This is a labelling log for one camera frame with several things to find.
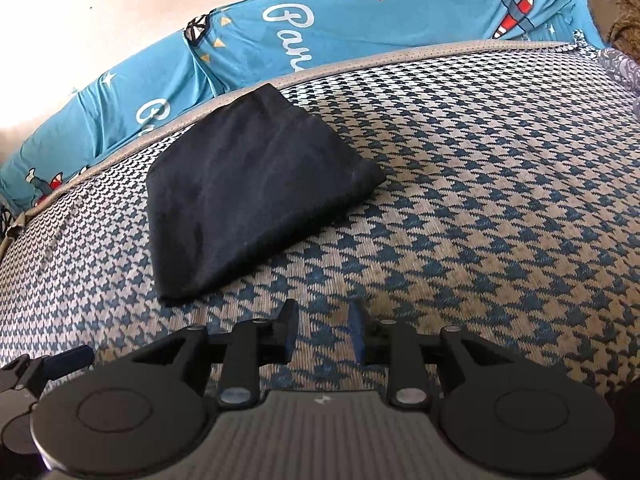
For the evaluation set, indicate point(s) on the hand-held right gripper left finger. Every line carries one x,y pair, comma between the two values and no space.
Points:
289,332

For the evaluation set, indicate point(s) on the blue white houndstooth bed mat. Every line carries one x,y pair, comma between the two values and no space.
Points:
450,185

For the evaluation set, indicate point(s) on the black t-shirt with red print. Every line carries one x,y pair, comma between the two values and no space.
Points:
250,185

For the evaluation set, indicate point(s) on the blue cartoon printed bedsheet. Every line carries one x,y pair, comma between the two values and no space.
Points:
350,25

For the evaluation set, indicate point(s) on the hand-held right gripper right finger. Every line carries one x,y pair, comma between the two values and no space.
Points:
357,332

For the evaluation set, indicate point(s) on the brown knitted cloth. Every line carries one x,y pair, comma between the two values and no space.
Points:
625,20

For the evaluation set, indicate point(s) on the grey white patterned blanket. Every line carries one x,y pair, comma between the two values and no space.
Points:
622,72

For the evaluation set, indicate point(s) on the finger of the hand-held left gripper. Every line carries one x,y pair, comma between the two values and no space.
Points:
72,358

